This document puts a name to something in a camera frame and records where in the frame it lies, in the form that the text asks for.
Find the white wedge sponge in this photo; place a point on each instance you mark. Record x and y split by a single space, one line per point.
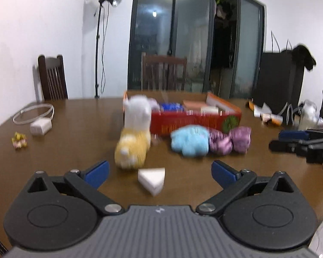
152 178

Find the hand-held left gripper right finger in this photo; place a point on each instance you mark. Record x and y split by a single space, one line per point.
223 174

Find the white and yellow alpaca plush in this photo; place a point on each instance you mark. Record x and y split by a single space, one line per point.
133 142

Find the clear glass cup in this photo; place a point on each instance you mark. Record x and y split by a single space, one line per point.
308 115

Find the black paper bag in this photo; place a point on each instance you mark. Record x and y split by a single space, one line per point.
278 86

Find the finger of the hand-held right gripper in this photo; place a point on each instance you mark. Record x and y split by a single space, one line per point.
288 146
293 135

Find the blue white small carton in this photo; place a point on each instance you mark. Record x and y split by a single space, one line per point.
172 107

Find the lilac fluffy headband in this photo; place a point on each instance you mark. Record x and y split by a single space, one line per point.
154 104

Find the white charger adapter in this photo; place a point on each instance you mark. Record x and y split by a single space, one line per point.
40 126

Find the orange and white wrappers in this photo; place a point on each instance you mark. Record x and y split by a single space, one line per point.
266 115

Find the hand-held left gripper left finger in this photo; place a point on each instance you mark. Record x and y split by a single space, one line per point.
97 173

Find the dark wooden chair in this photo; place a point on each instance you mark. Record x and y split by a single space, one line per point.
164 61
52 78

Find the black framed sliding glass door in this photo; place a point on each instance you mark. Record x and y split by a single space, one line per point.
156 45

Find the red cardboard box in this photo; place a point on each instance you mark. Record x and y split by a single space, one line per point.
193 125

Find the pile of dried petals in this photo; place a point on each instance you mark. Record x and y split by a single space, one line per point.
19 140

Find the black cloth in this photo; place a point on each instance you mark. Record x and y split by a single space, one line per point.
304 56

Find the brown sponge block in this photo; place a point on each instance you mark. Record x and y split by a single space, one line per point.
195 104

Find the blue fluffy puff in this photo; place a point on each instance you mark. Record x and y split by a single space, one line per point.
189 141

